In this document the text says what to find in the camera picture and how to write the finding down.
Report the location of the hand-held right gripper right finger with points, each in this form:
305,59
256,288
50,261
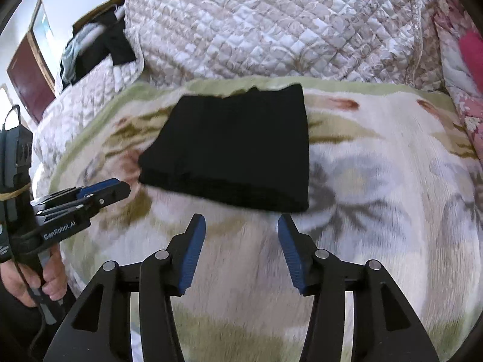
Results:
292,256

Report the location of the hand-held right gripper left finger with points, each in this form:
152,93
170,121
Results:
192,256

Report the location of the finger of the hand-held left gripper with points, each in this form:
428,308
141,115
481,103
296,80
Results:
75,209
100,187

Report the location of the black pants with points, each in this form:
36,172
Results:
234,151

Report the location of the person's left hand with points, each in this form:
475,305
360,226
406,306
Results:
54,279

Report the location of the dark red door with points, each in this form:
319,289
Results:
26,75

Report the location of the floral fleece blanket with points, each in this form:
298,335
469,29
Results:
377,215

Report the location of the light blue cloth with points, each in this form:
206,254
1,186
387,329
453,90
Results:
71,60

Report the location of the dark cloth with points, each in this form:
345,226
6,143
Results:
15,332

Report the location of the black cloth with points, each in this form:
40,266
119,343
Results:
120,45

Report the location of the beige quilted bedspread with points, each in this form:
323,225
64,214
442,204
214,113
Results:
264,26

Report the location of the pink floral quilt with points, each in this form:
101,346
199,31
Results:
471,45

